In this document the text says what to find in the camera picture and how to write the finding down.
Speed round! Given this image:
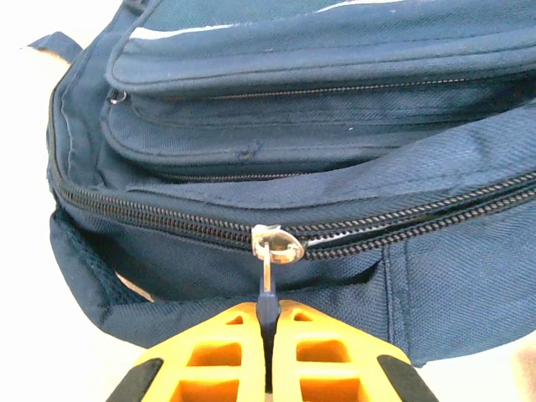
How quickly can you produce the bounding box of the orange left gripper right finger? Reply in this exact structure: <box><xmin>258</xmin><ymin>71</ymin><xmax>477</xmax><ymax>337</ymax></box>
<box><xmin>271</xmin><ymin>299</ymin><xmax>439</xmax><ymax>402</ymax></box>

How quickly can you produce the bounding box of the navy blue student backpack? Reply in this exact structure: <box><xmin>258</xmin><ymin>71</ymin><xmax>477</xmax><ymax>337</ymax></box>
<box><xmin>27</xmin><ymin>0</ymin><xmax>536</xmax><ymax>369</ymax></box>

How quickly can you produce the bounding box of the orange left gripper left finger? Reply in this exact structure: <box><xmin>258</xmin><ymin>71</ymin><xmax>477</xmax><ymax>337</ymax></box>
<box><xmin>106</xmin><ymin>301</ymin><xmax>265</xmax><ymax>402</ymax></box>

